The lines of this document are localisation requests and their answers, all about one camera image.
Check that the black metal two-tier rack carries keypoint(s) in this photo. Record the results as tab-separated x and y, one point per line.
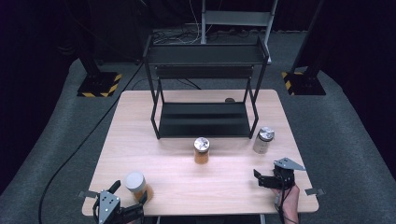
204	119

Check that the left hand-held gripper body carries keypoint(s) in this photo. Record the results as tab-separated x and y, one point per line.
109	207

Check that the black stand with striped base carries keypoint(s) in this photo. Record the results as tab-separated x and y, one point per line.
99	84
306	84

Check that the silver-lidded jar of orange powder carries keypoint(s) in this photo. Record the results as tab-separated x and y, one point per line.
201	151

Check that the white-lidded jar of orange powder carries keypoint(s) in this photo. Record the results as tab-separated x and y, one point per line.
137	185

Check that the silver-lidded jar of pale powder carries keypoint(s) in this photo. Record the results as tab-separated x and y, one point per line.
263	141

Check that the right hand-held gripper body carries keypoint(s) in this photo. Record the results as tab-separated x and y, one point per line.
285	177

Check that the small dark round disc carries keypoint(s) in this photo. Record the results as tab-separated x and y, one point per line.
230	100

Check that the grey metal frame stand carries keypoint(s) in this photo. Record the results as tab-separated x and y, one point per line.
236	18

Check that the person's right hand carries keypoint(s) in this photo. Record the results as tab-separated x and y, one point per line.
291	203

